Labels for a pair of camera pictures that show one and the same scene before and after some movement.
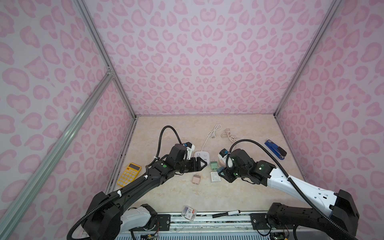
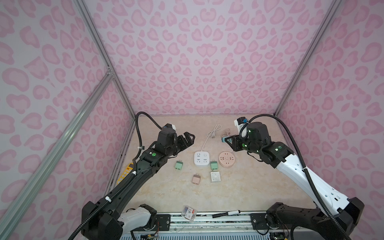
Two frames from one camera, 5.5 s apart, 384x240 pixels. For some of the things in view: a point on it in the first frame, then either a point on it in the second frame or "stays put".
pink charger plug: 196,179 stays put
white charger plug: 215,177 stays put
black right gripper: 224,173 -> 233,140
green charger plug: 214,165 stays put
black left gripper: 199,165 -> 190,142
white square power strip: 205,155 stays put
